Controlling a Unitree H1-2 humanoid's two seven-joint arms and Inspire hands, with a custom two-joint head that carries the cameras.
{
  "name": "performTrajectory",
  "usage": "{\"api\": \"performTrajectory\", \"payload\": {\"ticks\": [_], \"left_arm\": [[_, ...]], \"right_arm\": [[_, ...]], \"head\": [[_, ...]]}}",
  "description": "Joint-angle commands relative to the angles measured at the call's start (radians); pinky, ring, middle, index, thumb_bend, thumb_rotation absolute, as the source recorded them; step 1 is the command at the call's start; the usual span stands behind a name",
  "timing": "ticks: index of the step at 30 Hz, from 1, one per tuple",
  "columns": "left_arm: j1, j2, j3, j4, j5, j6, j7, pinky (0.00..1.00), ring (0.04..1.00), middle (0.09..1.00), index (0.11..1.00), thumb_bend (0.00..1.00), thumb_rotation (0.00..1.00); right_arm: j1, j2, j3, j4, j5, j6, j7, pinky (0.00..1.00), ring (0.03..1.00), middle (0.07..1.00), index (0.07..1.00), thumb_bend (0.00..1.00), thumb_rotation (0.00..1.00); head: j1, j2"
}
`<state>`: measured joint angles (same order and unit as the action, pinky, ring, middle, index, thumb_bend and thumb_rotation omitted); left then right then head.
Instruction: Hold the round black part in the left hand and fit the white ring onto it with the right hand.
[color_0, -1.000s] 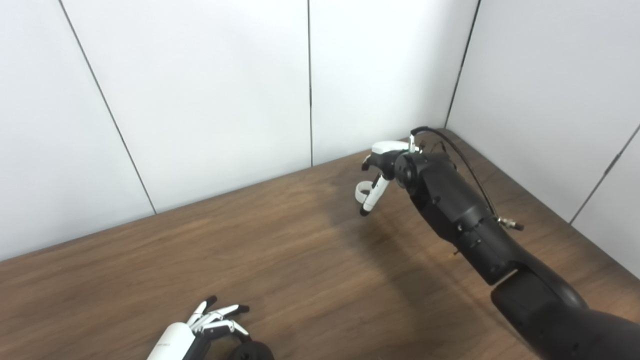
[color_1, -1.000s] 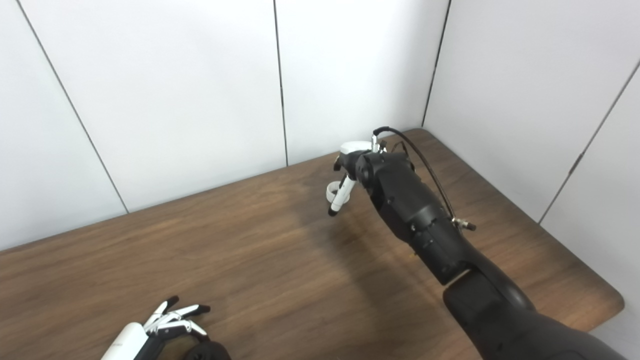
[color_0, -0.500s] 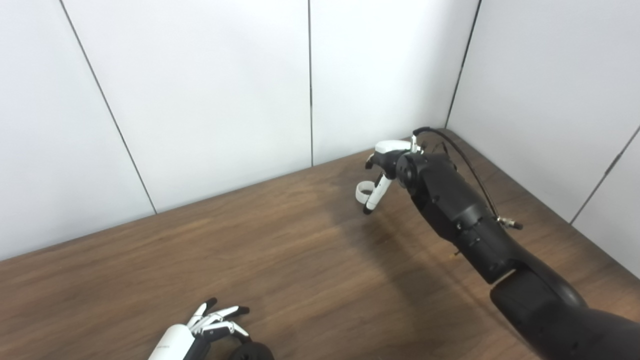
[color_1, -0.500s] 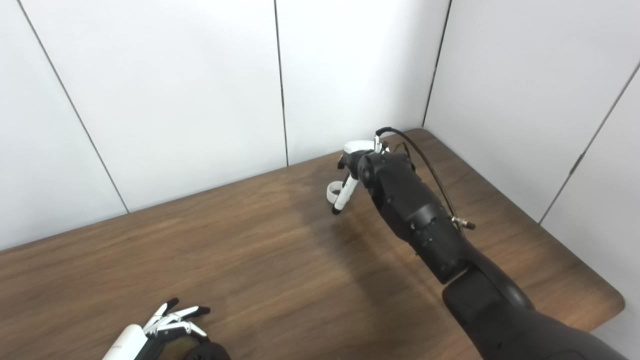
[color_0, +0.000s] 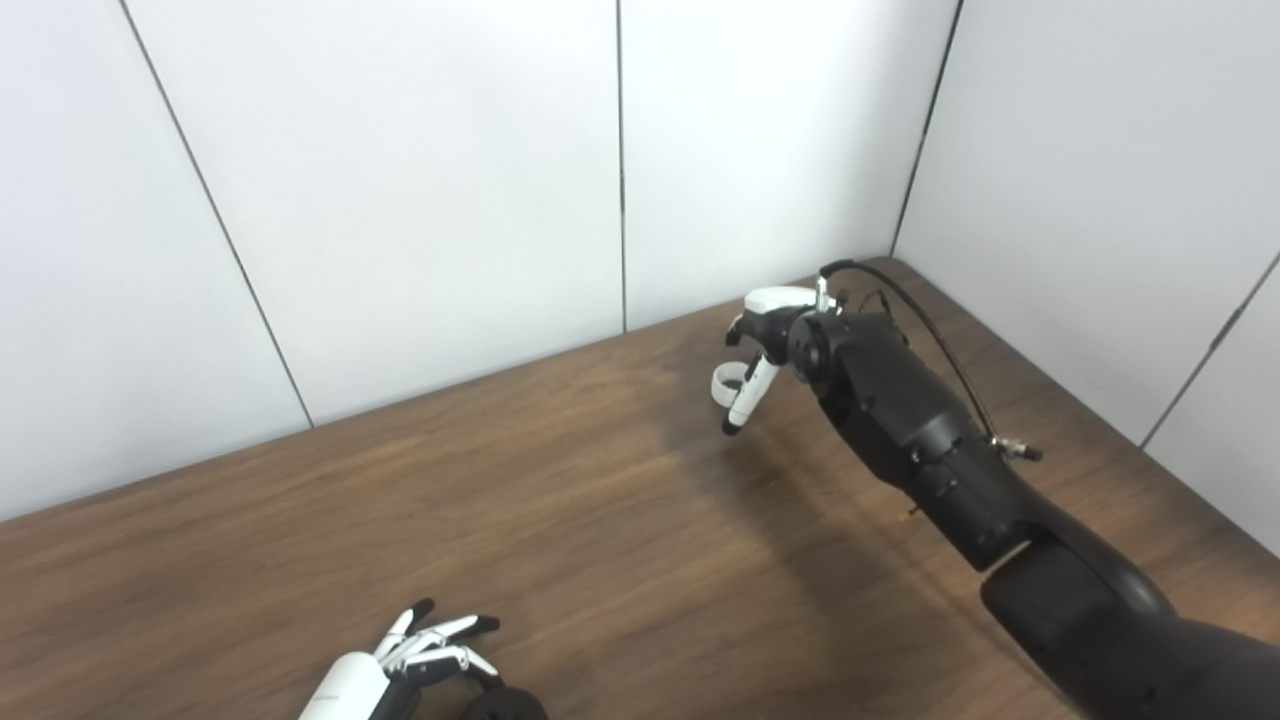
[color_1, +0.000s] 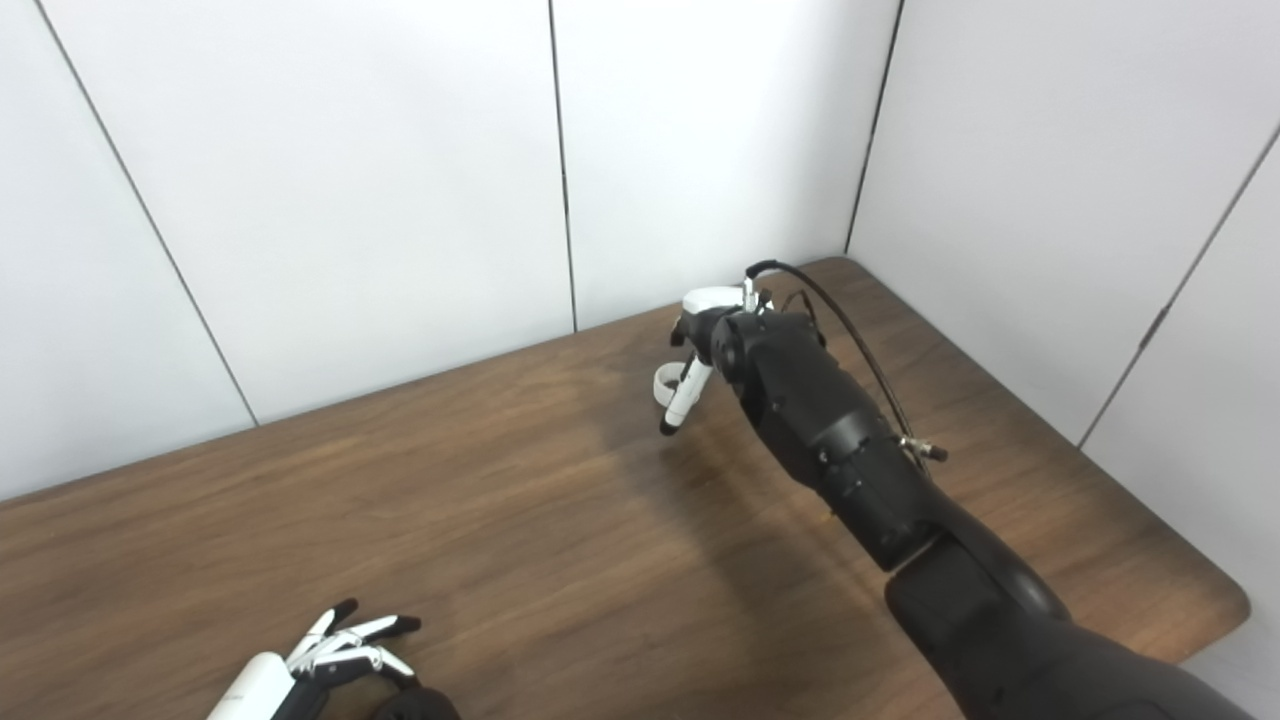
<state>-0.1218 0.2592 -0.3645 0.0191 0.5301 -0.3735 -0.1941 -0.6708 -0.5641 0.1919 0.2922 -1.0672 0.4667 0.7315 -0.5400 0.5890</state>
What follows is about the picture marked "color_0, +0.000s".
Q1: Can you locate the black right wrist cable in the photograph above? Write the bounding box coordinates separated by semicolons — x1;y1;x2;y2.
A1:
818;260;1001;443

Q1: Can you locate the round black plastic part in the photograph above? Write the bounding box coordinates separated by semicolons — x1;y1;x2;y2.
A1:
460;685;549;720

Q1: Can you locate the thin black wire loop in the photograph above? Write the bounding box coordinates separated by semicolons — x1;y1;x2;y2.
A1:
840;288;896;323

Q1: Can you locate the white plastic ring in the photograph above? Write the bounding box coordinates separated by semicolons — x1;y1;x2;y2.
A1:
711;362;753;409

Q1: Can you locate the white and black left hand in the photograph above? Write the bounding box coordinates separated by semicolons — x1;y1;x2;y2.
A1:
298;598;501;720

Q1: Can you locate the white and black right hand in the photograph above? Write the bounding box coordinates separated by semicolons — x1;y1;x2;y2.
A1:
722;286;841;436

